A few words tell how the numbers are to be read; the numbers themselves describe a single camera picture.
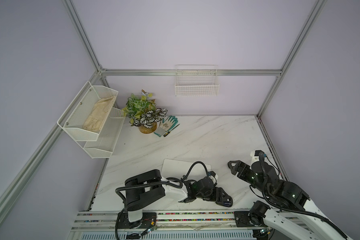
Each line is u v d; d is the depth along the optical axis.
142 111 0.89
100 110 0.82
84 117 0.78
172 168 0.93
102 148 0.76
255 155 0.59
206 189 0.64
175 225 0.73
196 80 0.95
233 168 0.63
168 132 1.09
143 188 0.48
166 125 1.13
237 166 0.61
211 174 0.78
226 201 0.77
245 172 0.60
